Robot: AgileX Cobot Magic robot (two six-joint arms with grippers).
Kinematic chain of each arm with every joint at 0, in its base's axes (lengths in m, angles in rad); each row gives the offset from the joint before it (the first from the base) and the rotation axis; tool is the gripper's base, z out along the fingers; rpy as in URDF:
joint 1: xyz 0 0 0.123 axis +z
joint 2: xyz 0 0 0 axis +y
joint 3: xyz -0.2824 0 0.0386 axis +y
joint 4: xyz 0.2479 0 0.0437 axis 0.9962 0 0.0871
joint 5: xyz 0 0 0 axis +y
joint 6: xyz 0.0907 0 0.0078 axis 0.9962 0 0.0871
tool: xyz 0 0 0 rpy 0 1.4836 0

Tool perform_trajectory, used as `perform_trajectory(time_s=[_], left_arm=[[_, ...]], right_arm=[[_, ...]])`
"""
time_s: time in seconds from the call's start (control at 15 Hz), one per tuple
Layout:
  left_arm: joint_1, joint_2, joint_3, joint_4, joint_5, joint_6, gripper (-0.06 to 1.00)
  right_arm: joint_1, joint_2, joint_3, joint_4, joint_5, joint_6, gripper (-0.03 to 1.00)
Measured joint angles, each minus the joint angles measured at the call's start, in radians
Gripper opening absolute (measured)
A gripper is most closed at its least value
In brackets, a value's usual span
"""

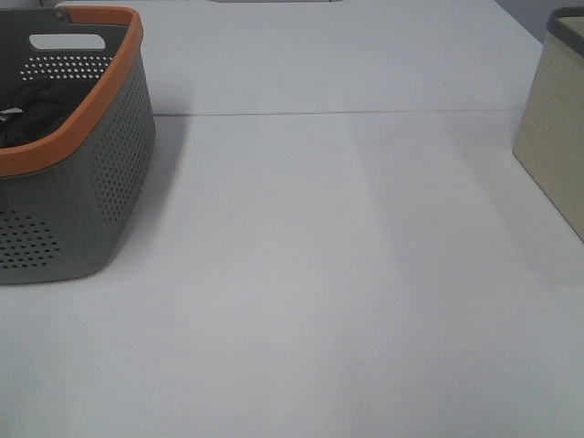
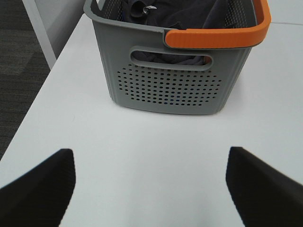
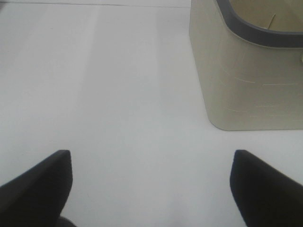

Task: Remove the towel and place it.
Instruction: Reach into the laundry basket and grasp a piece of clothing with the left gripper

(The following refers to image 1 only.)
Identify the dark navy towel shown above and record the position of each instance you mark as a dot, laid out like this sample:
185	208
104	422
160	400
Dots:
37	108

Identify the grey basket with orange rim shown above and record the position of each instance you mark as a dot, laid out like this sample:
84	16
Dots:
66	198

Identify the beige fabric storage box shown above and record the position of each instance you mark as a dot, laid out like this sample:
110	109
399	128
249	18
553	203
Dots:
549	142

